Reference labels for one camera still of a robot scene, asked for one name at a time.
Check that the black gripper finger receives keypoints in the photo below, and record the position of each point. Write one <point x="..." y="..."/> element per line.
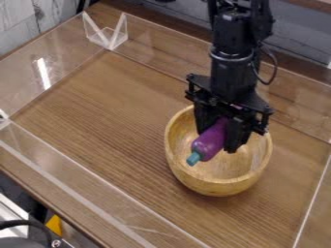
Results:
<point x="241" y="126"/>
<point x="206" y="116"/>

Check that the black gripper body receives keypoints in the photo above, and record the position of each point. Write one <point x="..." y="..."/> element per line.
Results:
<point x="230" y="87"/>

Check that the purple toy eggplant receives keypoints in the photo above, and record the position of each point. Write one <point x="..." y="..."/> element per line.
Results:
<point x="209" y="144"/>

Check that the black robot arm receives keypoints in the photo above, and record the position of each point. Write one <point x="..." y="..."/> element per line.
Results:
<point x="242" y="25"/>

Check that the brown wooden bowl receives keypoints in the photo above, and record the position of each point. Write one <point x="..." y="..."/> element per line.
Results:
<point x="229" y="173"/>

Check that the yellow black device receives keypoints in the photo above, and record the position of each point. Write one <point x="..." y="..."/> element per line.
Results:
<point x="50" y="238"/>

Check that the clear acrylic tray wall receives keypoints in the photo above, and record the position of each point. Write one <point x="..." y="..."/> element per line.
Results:
<point x="82" y="144"/>

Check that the clear acrylic corner bracket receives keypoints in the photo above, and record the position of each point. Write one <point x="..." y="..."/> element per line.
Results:
<point x="107" y="37"/>

